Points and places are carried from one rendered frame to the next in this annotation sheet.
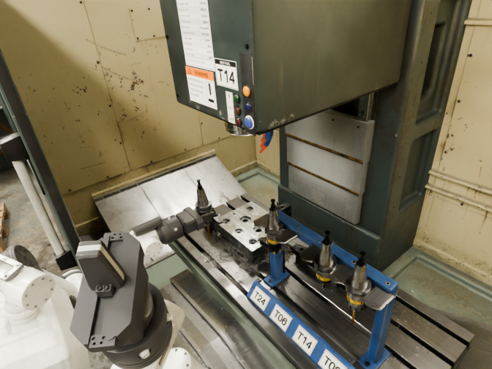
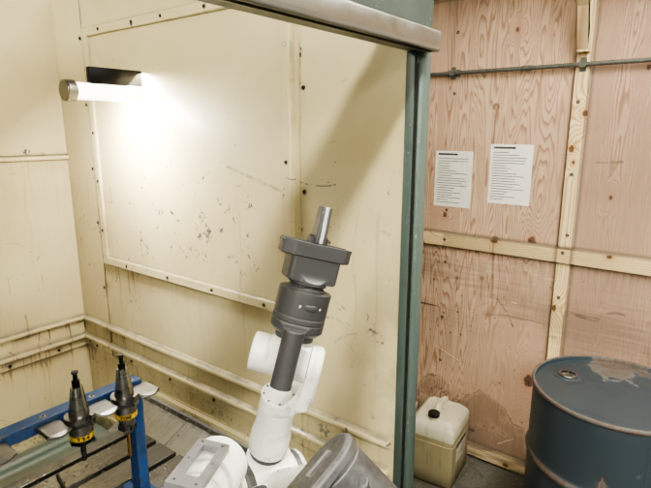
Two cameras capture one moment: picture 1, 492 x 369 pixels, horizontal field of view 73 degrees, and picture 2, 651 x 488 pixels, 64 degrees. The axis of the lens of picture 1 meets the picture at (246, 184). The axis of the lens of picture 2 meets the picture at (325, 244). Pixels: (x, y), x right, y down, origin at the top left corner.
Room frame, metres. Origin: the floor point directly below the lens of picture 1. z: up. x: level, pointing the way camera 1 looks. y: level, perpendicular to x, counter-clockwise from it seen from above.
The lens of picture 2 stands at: (0.47, 0.94, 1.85)
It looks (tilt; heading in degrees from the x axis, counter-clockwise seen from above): 13 degrees down; 253
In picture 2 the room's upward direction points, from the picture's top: straight up
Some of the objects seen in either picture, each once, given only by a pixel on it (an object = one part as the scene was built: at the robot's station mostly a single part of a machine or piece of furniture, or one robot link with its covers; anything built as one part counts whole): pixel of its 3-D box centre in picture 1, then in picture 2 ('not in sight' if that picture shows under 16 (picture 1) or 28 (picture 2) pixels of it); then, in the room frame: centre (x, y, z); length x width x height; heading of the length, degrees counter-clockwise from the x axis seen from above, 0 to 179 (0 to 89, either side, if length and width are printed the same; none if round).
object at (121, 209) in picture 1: (187, 209); not in sight; (1.71, 0.37, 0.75); 0.89 x 0.67 x 0.26; 126
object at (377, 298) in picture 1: (376, 299); (144, 389); (0.56, -0.31, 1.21); 0.07 x 0.05 x 0.01; 126
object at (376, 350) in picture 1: (380, 327); (137, 441); (0.59, -0.35, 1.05); 0.10 x 0.05 x 0.30; 126
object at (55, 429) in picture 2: (310, 254); (54, 430); (0.74, -0.18, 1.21); 0.07 x 0.05 x 0.01; 126
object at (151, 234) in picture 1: (153, 235); not in sight; (0.91, 0.33, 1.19); 0.11 x 0.11 x 0.11; 36
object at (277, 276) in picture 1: (276, 250); not in sight; (0.95, -0.09, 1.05); 0.10 x 0.05 x 0.30; 126
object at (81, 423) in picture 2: (325, 263); (79, 418); (0.70, -0.21, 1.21); 0.06 x 0.06 x 0.03
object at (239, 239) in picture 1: (252, 228); not in sight; (1.21, -0.01, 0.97); 0.29 x 0.23 x 0.05; 36
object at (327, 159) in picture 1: (322, 161); not in sight; (1.44, -0.38, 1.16); 0.48 x 0.05 x 0.51; 36
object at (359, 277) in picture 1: (359, 273); (123, 381); (0.61, -0.27, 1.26); 0.04 x 0.04 x 0.07
